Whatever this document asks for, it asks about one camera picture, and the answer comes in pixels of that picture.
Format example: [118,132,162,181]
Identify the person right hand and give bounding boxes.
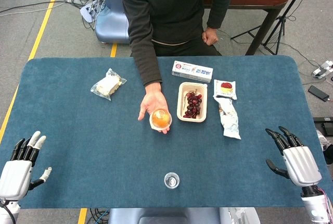
[137,82,173,134]

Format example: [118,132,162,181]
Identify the person left hand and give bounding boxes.
[201,27,220,46]

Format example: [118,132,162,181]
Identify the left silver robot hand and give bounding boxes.
[0,130,52,201]

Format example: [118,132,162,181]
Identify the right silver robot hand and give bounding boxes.
[265,127,323,188]

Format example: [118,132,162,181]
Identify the orange jelly cup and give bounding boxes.
[149,108,173,131]

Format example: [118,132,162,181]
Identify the person right forearm dark sleeve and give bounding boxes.
[127,20,163,87]

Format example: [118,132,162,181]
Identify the person left forearm dark sleeve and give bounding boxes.
[207,0,236,29]

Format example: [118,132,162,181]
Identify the beige food tray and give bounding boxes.
[176,82,209,123]

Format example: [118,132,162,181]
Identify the white toothpaste box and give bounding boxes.
[171,60,214,83]

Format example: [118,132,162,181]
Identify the bunch of red grapes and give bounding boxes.
[183,91,203,119]

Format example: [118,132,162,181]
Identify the cake slice in plastic bag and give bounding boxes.
[90,68,127,102]

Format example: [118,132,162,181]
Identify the black box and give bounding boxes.
[313,116,333,136]

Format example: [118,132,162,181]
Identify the person body dark clothes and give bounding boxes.
[118,0,236,57]

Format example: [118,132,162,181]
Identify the black tripod stand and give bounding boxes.
[230,0,314,56]

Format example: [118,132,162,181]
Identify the blue table cloth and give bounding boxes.
[0,55,331,209]

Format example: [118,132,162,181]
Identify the black smartphone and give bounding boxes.
[308,85,330,103]

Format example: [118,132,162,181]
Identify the clear plastic jar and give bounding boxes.
[163,172,181,190]

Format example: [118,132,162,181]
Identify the light blue machine base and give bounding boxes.
[95,0,131,44]

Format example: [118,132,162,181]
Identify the white power strip with plugs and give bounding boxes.
[311,60,333,79]

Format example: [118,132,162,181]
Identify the grey robot torso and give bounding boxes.
[108,207,261,224]

